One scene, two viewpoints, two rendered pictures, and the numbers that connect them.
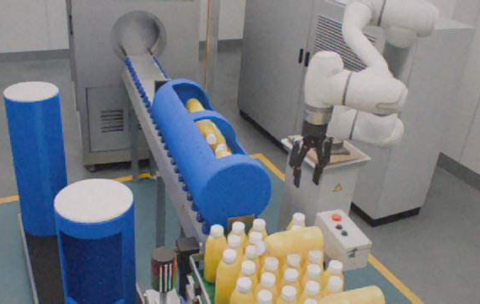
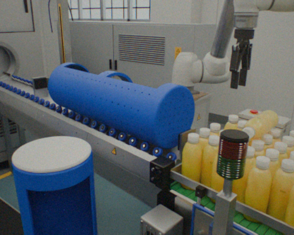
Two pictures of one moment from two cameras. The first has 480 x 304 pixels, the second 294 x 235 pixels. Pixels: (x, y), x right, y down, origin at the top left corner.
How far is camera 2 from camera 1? 95 cm
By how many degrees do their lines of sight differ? 24
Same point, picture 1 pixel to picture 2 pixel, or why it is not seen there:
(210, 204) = (161, 127)
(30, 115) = not seen: outside the picture
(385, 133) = (225, 70)
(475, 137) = (214, 95)
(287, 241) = (264, 122)
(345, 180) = (201, 111)
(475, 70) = not seen: hidden behind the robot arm
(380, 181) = not seen: hidden behind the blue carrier
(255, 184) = (186, 104)
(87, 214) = (58, 162)
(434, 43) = (201, 33)
